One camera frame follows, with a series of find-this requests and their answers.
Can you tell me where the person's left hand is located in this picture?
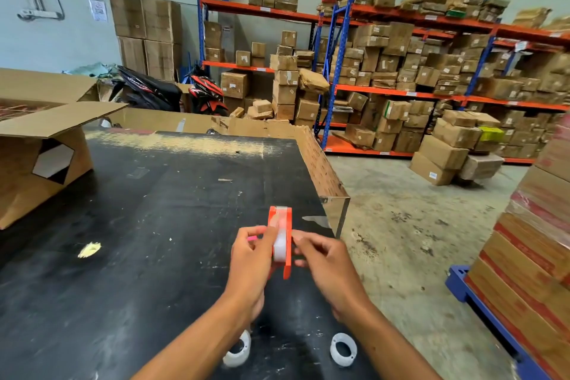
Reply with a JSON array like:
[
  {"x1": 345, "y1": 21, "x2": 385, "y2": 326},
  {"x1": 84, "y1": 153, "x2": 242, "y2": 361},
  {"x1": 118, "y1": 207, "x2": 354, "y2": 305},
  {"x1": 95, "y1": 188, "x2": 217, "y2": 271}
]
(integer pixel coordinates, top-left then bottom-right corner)
[{"x1": 223, "y1": 214, "x2": 281, "y2": 323}]

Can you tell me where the person's right hand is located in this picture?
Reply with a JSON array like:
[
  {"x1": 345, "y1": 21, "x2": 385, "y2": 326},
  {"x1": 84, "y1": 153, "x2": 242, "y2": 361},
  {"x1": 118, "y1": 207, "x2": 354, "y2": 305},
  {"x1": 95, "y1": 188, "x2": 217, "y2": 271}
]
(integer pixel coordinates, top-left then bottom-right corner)
[{"x1": 291, "y1": 229, "x2": 374, "y2": 325}]

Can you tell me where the orange tape dispenser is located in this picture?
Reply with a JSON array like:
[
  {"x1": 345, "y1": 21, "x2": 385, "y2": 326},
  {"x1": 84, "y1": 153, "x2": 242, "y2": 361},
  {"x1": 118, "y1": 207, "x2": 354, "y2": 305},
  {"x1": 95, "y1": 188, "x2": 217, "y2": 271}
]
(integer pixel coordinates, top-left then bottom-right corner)
[{"x1": 267, "y1": 205, "x2": 294, "y2": 281}]

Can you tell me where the person's left forearm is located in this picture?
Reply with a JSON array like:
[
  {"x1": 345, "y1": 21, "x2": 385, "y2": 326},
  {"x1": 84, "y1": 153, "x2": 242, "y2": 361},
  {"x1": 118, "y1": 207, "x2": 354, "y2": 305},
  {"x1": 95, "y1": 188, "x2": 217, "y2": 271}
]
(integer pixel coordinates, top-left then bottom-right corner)
[{"x1": 131, "y1": 291, "x2": 255, "y2": 380}]

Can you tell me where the person's right forearm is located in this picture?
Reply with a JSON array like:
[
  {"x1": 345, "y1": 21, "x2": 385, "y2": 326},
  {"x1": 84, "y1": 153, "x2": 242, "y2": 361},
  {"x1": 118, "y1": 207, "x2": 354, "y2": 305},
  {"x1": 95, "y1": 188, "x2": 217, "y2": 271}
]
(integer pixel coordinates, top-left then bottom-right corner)
[{"x1": 342, "y1": 299, "x2": 442, "y2": 380}]

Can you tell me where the clear tape roll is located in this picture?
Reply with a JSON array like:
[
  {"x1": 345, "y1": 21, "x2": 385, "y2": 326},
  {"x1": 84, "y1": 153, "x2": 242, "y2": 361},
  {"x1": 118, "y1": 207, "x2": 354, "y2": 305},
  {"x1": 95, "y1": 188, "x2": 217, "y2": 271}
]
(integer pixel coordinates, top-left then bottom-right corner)
[{"x1": 273, "y1": 208, "x2": 289, "y2": 263}]

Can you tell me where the white empty tape core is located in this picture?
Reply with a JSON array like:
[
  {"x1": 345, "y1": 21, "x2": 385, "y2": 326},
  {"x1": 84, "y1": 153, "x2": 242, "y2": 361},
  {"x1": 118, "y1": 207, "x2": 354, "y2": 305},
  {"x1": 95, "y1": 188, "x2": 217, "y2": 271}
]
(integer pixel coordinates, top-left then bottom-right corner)
[
  {"x1": 222, "y1": 329, "x2": 252, "y2": 368},
  {"x1": 330, "y1": 332, "x2": 358, "y2": 368}
]

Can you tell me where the red and black motorcycle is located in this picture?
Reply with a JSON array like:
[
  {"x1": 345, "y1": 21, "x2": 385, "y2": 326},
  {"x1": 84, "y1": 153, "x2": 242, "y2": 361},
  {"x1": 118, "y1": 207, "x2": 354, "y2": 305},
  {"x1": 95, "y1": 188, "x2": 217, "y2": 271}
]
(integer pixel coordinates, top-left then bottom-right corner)
[{"x1": 186, "y1": 64, "x2": 230, "y2": 117}]

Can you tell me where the blue plastic pallet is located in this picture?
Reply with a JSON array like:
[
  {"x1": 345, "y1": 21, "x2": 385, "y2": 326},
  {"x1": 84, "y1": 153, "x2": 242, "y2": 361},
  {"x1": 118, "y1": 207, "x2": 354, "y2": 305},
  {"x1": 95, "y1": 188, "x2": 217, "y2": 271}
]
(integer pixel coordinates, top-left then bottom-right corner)
[{"x1": 445, "y1": 264, "x2": 554, "y2": 380}]

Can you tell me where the floor pile of cardboard boxes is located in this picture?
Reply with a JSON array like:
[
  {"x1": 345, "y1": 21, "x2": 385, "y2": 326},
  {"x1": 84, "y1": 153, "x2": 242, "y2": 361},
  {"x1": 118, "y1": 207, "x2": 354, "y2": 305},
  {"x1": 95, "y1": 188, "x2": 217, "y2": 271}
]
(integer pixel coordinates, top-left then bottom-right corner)
[{"x1": 409, "y1": 109, "x2": 506, "y2": 187}]

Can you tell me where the wide orange blue shelving rack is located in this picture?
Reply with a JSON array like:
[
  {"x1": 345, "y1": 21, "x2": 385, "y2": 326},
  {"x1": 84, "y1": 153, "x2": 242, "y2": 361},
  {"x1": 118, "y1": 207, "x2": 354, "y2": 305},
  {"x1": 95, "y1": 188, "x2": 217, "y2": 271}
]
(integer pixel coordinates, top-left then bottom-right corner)
[{"x1": 317, "y1": 0, "x2": 570, "y2": 166}]

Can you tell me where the large brown cardboard carton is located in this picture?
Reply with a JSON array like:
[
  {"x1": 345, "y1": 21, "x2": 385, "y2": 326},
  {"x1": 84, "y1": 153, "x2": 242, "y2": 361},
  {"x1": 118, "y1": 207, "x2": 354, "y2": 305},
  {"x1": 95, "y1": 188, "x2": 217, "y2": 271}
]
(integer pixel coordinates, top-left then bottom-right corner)
[
  {"x1": 141, "y1": 0, "x2": 183, "y2": 45},
  {"x1": 143, "y1": 39, "x2": 182, "y2": 82},
  {"x1": 117, "y1": 36, "x2": 148, "y2": 76},
  {"x1": 108, "y1": 0, "x2": 147, "y2": 39}
]

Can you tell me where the shelved brown cardboard boxes group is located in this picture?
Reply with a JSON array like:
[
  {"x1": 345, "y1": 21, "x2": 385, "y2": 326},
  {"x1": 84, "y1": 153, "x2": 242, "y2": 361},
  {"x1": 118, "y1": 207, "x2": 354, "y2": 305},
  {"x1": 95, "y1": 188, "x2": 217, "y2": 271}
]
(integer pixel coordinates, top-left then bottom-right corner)
[{"x1": 203, "y1": 0, "x2": 570, "y2": 160}]

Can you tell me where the narrow orange blue shelving rack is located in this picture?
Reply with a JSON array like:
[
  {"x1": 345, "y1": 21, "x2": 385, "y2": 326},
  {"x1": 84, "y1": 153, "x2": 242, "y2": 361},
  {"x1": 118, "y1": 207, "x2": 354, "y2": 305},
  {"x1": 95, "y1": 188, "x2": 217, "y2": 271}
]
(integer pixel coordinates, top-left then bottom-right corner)
[{"x1": 197, "y1": 0, "x2": 326, "y2": 135}]

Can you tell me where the bright green box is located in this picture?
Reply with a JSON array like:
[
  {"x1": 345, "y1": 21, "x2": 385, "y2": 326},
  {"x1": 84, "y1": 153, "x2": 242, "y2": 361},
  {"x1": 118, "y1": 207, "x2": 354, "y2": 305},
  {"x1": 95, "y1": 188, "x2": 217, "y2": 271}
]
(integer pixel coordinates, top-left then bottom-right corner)
[{"x1": 478, "y1": 126, "x2": 506, "y2": 143}]

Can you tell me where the red striped cartons pallet stack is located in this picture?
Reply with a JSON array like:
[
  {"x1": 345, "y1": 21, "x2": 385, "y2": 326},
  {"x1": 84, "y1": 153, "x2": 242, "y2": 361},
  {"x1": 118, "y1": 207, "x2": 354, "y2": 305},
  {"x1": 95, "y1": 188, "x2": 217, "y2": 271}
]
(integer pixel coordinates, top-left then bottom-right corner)
[{"x1": 464, "y1": 112, "x2": 570, "y2": 380}]

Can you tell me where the teal plastic sheet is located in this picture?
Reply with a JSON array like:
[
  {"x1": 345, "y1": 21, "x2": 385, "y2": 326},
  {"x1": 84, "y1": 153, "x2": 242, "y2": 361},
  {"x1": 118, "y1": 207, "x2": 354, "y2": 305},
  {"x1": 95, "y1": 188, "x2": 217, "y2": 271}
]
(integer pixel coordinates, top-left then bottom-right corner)
[{"x1": 62, "y1": 62, "x2": 120, "y2": 80}]

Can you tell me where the large open cardboard box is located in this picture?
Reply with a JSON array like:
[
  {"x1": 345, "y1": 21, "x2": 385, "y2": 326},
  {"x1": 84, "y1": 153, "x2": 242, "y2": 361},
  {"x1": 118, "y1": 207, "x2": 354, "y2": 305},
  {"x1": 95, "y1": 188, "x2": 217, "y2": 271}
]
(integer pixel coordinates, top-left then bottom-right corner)
[{"x1": 0, "y1": 67, "x2": 130, "y2": 231}]

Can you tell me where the white paper wall notice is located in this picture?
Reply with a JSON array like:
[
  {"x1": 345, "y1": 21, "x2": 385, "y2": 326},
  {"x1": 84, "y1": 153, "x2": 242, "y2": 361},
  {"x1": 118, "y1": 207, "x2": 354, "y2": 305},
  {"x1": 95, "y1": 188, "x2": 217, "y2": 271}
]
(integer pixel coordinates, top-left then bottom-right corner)
[{"x1": 88, "y1": 0, "x2": 109, "y2": 23}]

